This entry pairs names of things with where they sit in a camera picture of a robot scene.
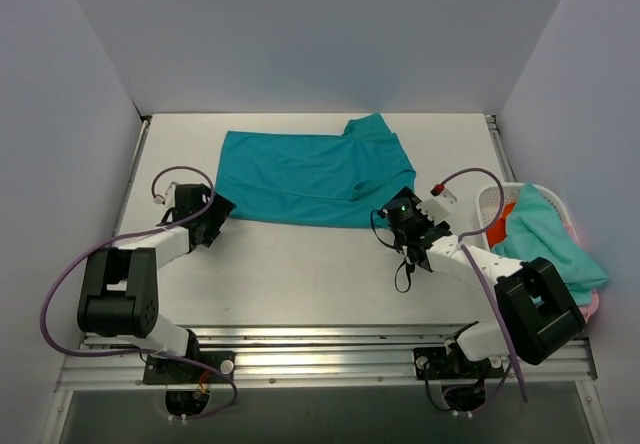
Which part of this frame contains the teal t-shirt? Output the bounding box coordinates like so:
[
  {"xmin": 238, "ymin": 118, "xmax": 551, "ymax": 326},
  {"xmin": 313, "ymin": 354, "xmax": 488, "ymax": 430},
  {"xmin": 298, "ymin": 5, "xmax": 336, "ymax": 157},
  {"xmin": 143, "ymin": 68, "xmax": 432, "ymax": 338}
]
[{"xmin": 215, "ymin": 114, "xmax": 417, "ymax": 229}]

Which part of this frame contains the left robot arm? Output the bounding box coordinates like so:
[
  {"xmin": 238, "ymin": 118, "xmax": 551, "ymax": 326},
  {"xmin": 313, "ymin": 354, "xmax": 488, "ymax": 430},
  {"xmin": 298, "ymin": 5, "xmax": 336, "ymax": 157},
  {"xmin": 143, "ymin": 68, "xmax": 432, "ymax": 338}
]
[{"xmin": 77, "ymin": 183, "xmax": 236, "ymax": 383}]

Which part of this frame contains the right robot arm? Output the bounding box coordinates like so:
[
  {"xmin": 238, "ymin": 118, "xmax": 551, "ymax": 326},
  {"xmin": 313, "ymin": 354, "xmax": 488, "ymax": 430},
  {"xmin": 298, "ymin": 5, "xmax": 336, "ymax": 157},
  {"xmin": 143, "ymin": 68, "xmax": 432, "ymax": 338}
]
[{"xmin": 371, "ymin": 187, "xmax": 586, "ymax": 377}]

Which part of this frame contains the white plastic laundry basket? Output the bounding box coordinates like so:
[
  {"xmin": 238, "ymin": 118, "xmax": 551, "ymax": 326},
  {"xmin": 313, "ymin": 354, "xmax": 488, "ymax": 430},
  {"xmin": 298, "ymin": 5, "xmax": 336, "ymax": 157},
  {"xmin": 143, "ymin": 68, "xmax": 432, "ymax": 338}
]
[{"xmin": 476, "ymin": 182, "xmax": 587, "ymax": 252}]

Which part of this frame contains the orange garment in basket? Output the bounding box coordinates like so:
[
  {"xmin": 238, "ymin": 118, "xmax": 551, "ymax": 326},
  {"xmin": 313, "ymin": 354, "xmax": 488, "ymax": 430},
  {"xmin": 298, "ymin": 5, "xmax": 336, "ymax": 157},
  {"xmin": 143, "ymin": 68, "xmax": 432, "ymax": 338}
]
[{"xmin": 486, "ymin": 202, "xmax": 515, "ymax": 248}]

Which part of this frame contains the mint green t-shirt in basket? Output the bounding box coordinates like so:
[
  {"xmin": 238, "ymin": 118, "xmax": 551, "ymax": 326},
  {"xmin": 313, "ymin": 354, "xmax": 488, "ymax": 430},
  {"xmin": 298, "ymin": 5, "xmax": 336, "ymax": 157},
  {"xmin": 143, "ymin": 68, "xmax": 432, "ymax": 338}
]
[{"xmin": 490, "ymin": 183, "xmax": 608, "ymax": 299}]

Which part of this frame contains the pink garment in basket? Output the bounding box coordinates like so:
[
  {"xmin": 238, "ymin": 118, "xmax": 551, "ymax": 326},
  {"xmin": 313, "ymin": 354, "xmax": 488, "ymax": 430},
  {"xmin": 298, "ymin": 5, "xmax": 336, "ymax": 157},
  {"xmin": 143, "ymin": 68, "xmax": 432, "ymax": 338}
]
[{"xmin": 574, "ymin": 289, "xmax": 600, "ymax": 322}]

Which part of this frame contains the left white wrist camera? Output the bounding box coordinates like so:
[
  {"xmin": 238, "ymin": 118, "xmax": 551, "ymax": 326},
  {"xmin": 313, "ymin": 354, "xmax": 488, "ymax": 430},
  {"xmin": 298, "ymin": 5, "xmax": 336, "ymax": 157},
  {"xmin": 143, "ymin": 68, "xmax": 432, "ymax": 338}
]
[{"xmin": 153, "ymin": 181, "xmax": 177, "ymax": 209}]

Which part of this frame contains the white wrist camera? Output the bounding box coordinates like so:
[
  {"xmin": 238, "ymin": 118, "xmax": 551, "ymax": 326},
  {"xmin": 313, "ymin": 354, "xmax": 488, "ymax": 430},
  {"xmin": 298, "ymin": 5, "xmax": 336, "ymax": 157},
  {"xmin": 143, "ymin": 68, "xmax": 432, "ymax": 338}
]
[
  {"xmin": 153, "ymin": 181, "xmax": 177, "ymax": 209},
  {"xmin": 419, "ymin": 184, "xmax": 457, "ymax": 224}
]

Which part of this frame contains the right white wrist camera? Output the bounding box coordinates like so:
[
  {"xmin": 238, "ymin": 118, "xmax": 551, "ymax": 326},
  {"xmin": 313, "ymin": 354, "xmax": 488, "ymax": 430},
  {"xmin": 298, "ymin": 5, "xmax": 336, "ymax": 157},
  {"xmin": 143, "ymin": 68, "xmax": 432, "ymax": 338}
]
[{"xmin": 419, "ymin": 184, "xmax": 457, "ymax": 224}]

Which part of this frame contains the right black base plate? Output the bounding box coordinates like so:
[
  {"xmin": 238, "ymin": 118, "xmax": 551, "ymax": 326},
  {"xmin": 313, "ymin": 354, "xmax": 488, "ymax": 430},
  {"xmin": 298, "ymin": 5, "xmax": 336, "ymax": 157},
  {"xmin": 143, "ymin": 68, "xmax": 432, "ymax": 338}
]
[{"xmin": 412, "ymin": 346, "xmax": 505, "ymax": 380}]

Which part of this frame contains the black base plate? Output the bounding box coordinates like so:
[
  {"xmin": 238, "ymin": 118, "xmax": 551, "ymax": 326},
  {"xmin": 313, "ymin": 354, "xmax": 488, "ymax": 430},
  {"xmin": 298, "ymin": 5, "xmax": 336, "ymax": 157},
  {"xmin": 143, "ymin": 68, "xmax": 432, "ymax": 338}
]
[
  {"xmin": 412, "ymin": 346, "xmax": 505, "ymax": 380},
  {"xmin": 142, "ymin": 350, "xmax": 236, "ymax": 385}
]

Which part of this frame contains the aluminium mounting rail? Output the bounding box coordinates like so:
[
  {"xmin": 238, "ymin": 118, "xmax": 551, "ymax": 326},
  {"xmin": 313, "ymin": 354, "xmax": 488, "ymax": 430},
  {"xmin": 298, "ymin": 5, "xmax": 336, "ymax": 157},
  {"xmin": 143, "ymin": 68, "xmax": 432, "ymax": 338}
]
[{"xmin": 56, "ymin": 325, "xmax": 597, "ymax": 391}]

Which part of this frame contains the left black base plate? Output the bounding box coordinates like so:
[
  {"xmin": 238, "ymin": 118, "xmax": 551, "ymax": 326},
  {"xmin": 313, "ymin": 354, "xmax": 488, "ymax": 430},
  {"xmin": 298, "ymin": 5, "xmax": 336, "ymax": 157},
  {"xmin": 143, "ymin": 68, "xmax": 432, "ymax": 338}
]
[{"xmin": 142, "ymin": 350, "xmax": 236, "ymax": 385}]

